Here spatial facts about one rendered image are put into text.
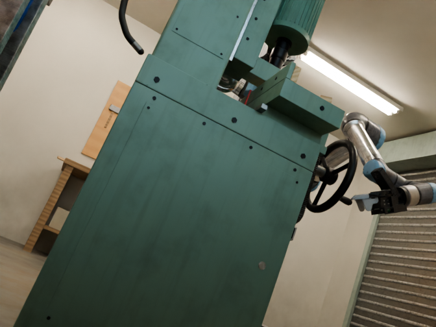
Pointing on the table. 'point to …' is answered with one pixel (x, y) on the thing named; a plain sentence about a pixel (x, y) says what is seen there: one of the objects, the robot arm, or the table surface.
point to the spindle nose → (280, 52)
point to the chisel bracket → (261, 72)
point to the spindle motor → (295, 24)
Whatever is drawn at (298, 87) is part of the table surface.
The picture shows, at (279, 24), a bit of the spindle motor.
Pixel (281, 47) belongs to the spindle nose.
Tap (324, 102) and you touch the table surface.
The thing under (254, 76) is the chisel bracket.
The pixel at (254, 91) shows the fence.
